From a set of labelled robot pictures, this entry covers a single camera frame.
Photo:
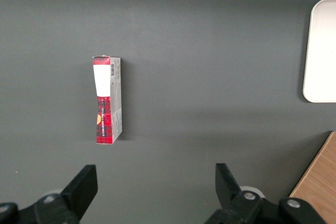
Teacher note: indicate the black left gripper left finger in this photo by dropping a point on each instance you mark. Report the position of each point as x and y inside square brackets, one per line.
[76, 197]

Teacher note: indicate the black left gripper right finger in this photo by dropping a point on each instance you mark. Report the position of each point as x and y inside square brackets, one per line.
[231, 203]

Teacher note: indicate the cream plastic tray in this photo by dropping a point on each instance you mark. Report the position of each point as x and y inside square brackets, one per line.
[323, 51]

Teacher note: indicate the wooden drawer cabinet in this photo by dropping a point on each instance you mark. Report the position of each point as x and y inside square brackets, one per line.
[320, 182]

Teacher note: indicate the red and grey carton box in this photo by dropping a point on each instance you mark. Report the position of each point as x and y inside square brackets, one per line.
[115, 103]

